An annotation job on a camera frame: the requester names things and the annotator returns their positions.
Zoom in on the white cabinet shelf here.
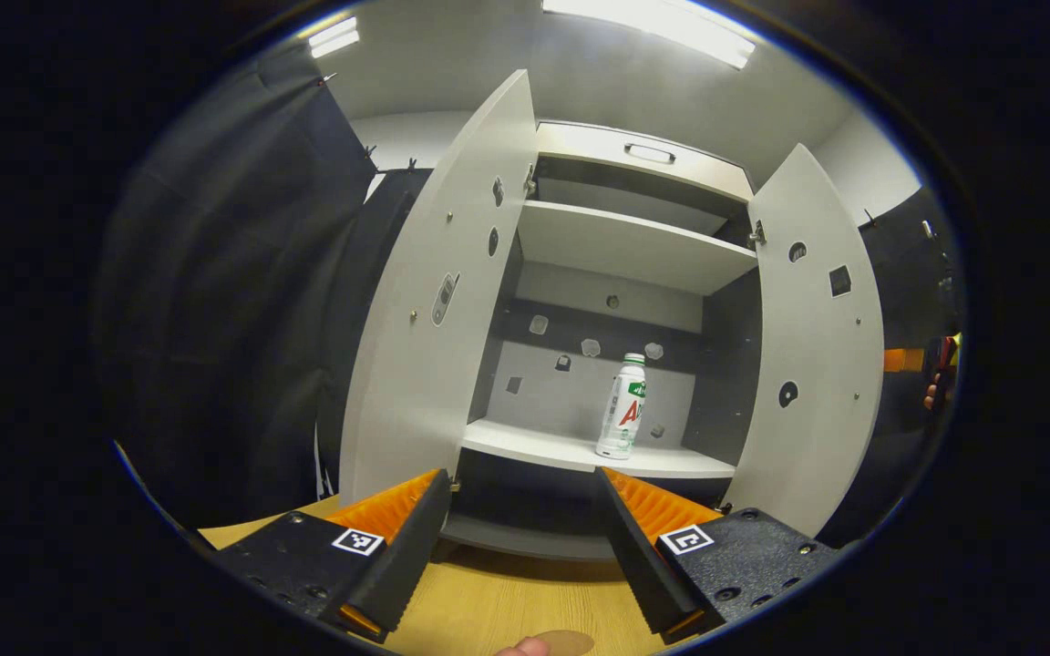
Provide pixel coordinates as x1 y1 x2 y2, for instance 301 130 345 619
461 417 737 479
539 176 728 236
518 200 758 295

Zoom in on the black backdrop cloth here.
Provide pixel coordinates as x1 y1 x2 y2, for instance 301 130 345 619
817 187 968 548
97 46 435 534

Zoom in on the white and grey cabinet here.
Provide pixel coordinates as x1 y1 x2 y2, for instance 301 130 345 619
338 68 886 561

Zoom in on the round brown coaster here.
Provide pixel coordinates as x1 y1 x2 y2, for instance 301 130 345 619
532 629 596 656

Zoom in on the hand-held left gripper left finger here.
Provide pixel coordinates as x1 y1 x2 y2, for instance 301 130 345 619
215 468 453 643

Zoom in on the large ceiling light panel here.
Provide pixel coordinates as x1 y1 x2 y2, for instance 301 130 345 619
541 0 757 70

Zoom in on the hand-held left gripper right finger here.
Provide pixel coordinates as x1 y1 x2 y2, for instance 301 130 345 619
593 466 840 643

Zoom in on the narrow ceiling light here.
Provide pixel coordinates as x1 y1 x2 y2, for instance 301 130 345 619
308 15 361 59

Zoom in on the white cabinet drawer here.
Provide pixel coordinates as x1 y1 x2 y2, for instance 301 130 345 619
536 121 756 203

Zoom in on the white drink bottle green cap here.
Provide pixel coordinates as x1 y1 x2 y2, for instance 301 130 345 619
595 353 647 460

